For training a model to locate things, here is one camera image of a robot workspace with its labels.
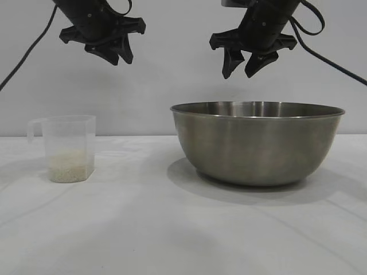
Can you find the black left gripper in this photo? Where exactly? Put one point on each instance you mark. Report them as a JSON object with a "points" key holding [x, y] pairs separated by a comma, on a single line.
{"points": [[91, 23]]}

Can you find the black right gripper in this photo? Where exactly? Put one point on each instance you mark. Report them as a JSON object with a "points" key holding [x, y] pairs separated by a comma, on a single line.
{"points": [[263, 28]]}

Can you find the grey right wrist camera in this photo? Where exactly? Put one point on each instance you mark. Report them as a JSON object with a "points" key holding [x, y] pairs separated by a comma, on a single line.
{"points": [[233, 2]]}

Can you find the white tablecloth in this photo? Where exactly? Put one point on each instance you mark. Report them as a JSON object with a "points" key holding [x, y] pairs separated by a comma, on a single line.
{"points": [[183, 229]]}

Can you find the stainless steel bowl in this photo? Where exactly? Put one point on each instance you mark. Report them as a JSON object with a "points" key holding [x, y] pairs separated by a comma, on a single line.
{"points": [[252, 149]]}

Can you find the white rice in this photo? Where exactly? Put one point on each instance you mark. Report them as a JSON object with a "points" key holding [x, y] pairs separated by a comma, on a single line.
{"points": [[68, 169]]}

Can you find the clear plastic measuring cup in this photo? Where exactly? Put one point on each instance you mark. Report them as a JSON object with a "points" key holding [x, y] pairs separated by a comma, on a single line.
{"points": [[71, 134]]}

